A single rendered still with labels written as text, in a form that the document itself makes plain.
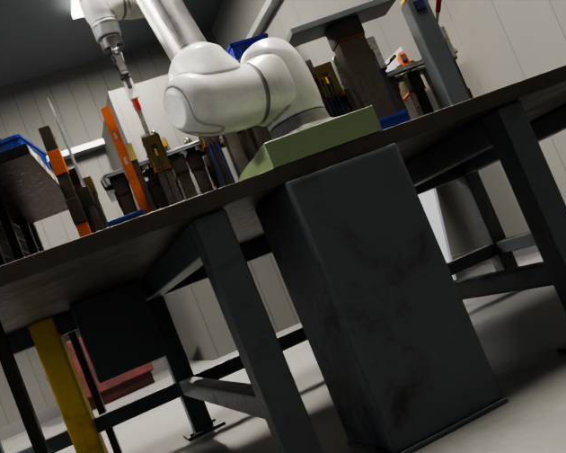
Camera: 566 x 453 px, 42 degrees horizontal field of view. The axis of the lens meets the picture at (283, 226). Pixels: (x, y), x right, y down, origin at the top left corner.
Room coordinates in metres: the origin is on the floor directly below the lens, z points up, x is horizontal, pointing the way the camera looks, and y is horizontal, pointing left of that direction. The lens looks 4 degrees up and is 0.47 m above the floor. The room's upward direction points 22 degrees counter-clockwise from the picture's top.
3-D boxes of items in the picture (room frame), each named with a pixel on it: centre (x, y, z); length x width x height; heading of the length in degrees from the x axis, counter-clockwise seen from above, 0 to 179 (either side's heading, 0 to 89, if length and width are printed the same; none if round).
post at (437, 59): (2.37, -0.68, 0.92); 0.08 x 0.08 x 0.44; 10
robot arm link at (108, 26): (2.39, 0.30, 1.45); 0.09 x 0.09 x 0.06
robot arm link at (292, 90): (1.82, -0.12, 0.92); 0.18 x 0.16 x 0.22; 125
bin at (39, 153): (2.29, 0.72, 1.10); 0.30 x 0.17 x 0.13; 5
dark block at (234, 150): (2.36, 0.05, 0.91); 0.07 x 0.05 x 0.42; 10
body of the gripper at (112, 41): (2.39, 0.30, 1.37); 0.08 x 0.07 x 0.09; 10
